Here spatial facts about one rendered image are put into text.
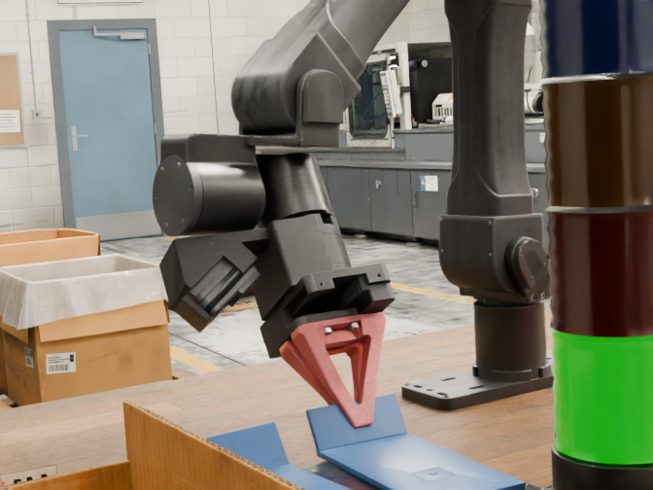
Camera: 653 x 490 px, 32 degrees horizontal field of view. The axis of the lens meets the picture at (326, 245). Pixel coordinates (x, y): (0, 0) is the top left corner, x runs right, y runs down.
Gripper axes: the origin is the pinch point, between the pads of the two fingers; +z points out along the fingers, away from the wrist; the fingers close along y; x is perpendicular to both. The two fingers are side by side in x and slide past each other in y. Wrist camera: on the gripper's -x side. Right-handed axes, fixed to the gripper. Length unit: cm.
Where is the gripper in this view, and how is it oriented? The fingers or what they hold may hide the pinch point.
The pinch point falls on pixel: (358, 416)
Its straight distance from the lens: 80.5
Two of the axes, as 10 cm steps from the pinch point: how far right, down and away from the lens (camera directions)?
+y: 3.6, -4.3, -8.3
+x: 8.9, -1.2, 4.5
